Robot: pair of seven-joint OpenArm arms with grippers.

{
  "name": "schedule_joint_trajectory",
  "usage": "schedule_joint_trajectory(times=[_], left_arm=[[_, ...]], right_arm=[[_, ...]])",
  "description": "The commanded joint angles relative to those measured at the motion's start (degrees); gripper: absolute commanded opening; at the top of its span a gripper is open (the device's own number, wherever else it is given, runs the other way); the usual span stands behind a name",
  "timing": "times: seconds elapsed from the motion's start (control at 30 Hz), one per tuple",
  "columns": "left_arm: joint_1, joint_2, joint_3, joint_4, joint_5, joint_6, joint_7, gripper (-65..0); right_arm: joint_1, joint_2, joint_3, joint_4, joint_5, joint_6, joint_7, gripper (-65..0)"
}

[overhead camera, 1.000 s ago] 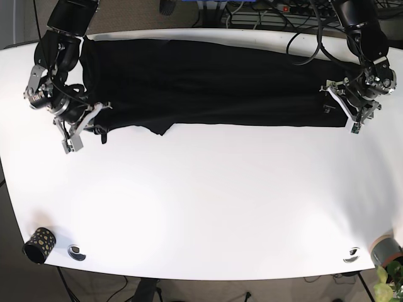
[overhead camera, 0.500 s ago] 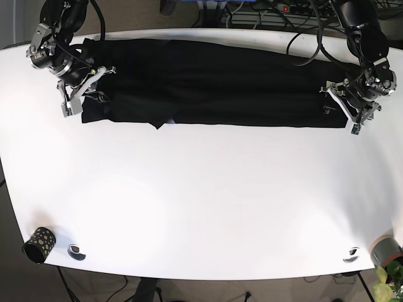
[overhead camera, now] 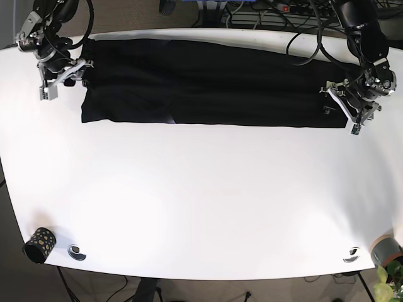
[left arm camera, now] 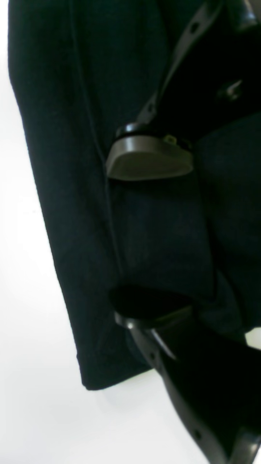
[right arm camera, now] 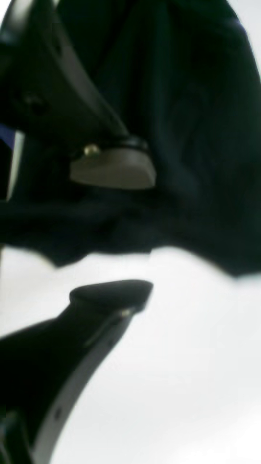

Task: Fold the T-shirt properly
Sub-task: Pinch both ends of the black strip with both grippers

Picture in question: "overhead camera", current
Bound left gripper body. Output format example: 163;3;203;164
319;73;387;135

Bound grey tape roll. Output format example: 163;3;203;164
370;235;402;268

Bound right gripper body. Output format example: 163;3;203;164
38;53;94;100

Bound left table cable grommet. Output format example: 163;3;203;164
67;245;86;261

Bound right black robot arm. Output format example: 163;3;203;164
15;0;94;100

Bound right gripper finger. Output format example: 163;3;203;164
74;68;91;88

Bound green potted plant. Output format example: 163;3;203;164
373;260;402;302

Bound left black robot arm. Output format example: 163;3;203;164
294;1;397;135

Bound table cable grommet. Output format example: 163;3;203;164
343;247;360;264
67;245;86;261

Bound right table cable grommet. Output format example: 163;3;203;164
343;247;360;264

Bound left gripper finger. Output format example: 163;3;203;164
322;98;340;118

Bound black gold-dotted cup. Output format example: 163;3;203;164
22;227;57;264

